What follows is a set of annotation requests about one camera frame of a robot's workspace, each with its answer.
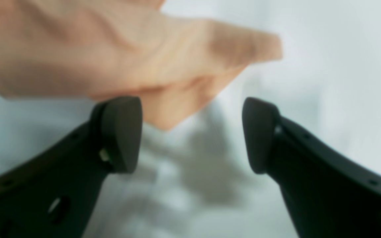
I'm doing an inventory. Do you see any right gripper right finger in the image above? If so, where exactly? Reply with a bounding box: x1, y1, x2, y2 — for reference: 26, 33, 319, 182
242, 97, 381, 238

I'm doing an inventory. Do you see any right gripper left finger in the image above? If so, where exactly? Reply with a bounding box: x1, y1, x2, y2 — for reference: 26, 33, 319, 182
0, 96, 143, 238

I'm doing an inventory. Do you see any peach T-shirt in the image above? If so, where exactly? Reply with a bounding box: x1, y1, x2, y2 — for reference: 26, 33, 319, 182
0, 0, 283, 130

